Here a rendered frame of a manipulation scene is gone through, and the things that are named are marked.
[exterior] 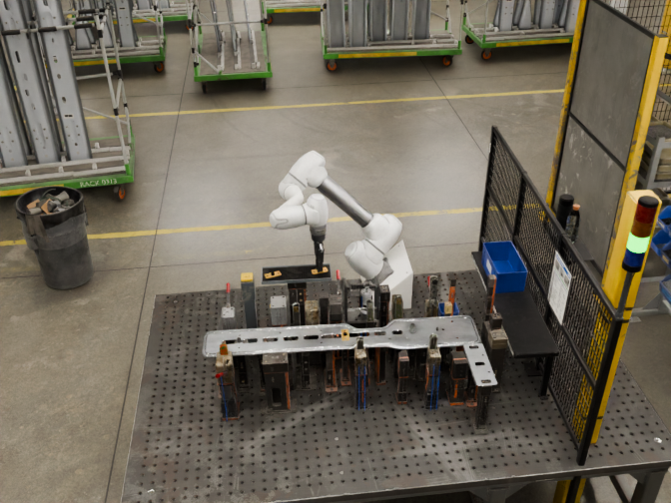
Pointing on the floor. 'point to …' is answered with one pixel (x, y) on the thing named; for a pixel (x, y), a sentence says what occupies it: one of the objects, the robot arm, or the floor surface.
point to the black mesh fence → (547, 292)
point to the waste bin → (57, 234)
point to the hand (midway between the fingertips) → (319, 264)
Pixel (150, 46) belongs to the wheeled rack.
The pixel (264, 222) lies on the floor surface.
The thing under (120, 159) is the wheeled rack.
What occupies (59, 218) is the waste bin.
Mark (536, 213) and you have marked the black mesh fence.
